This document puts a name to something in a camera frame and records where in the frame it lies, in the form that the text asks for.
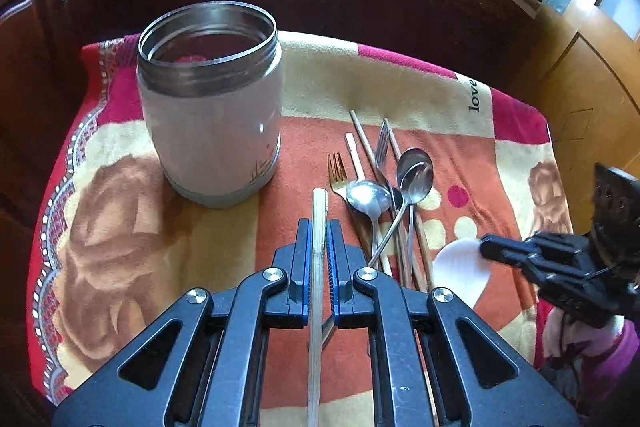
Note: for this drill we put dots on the silver spoon round bowl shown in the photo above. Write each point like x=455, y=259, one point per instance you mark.
x=372, y=200

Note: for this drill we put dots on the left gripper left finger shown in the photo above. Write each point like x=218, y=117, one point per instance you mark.
x=226, y=367

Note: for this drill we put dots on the silver spoon long handle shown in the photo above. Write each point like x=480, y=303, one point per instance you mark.
x=415, y=177

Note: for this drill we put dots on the colourful fleece blanket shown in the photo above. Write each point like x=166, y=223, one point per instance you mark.
x=115, y=245

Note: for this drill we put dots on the silver fork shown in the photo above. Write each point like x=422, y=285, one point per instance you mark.
x=380, y=164

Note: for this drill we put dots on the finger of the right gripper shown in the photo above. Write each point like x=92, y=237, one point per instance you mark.
x=524, y=255

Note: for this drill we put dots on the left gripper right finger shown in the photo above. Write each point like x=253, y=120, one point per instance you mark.
x=410, y=376

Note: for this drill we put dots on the white steel thermos jar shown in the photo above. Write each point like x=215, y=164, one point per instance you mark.
x=210, y=81

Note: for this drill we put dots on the purple sleeve forearm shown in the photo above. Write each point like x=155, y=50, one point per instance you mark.
x=582, y=362

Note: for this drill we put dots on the white plastic scraper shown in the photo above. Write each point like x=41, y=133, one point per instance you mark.
x=460, y=267

